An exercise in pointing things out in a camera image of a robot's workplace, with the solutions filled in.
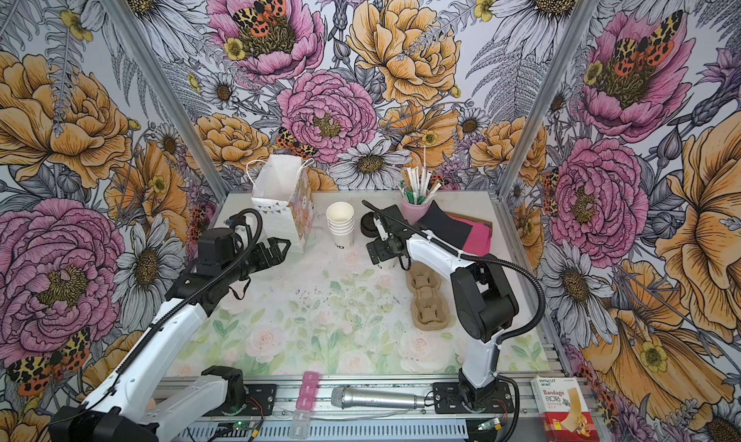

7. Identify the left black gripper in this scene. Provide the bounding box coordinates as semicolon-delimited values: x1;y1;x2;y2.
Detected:
223;240;291;286

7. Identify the white paper coffee cup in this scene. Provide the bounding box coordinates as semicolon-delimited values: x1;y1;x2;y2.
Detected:
377;257;399;270

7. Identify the white cartoon gift bag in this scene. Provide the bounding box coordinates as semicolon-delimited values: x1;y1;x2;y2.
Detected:
245;155;315;253

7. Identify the brown pulp cup carrier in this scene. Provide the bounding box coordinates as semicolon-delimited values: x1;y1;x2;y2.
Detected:
406;262;451;331

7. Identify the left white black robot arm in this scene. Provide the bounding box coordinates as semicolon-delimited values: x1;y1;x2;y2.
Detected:
47;228;291;441

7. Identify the stack of black cup lids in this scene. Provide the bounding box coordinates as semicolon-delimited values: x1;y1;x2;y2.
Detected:
360;212;379;239

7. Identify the pink straw holder cup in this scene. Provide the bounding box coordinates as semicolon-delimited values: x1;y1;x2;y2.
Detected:
399;199;432;225

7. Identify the bundle of wrapped straws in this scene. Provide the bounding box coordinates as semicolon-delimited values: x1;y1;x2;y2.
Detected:
399;148;443;206

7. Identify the stack of white paper cups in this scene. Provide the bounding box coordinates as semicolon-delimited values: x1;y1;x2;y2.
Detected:
326;201;355;249

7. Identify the black napkin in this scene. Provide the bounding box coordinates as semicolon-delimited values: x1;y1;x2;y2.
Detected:
418;201;473;249

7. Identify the pink napkin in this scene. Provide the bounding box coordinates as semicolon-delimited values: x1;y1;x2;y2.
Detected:
455;218;493;256

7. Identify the silver microphone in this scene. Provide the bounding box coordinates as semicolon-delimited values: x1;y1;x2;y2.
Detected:
331;386;426;409

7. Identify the pink pill organizer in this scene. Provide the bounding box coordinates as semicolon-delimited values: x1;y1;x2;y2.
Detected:
289;371;321;440

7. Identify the bandage box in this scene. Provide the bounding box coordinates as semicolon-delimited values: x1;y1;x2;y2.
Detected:
531;376;601;442

